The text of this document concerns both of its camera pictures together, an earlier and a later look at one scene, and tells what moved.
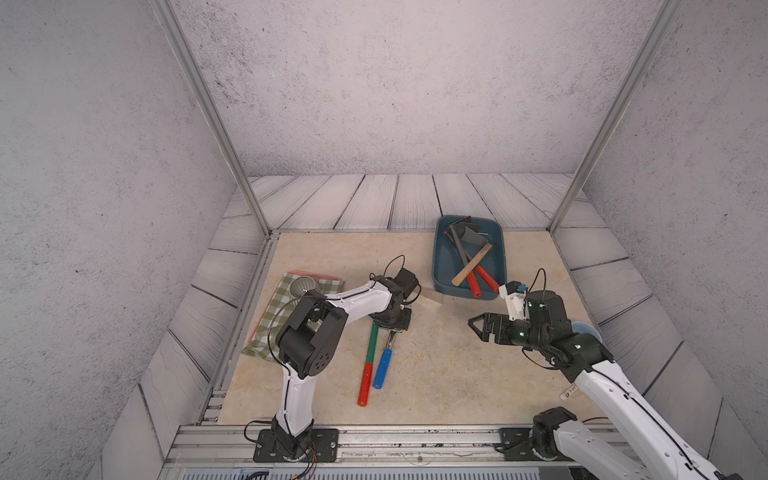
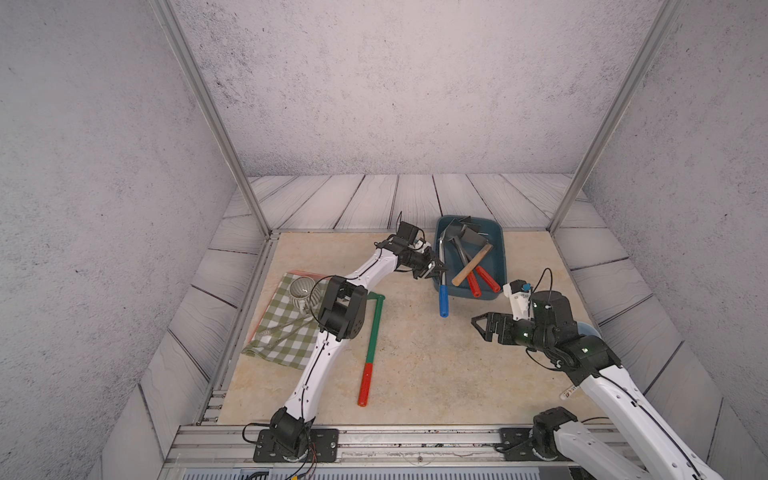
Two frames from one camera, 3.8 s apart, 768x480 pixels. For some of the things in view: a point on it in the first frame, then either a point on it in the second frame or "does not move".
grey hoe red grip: (451, 231) does not move
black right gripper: (492, 319) does not move
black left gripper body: (400, 320) -> (421, 263)
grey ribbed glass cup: (299, 286) does not move
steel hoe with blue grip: (385, 361) -> (443, 289)
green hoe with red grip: (367, 373) does not move
